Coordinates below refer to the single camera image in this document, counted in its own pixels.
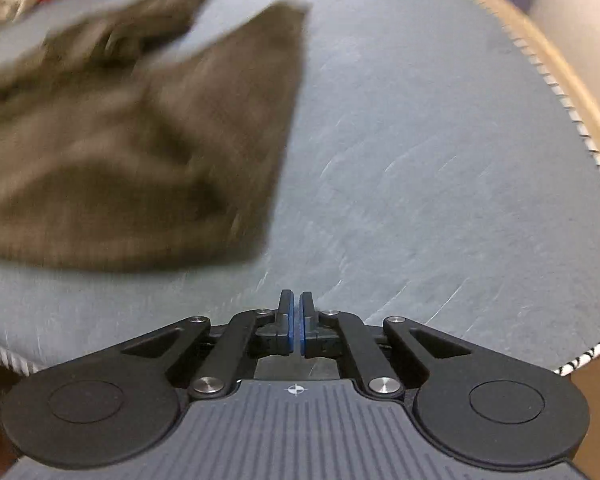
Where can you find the brown pants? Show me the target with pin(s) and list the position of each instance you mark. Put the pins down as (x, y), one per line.
(130, 170)

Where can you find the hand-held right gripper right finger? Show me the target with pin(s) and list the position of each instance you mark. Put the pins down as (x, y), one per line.
(303, 321)

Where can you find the blue-grey mat with striped trim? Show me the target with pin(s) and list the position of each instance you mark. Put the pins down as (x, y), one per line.
(420, 170)

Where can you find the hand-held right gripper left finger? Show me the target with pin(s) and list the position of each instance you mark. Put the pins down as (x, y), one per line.
(290, 321)

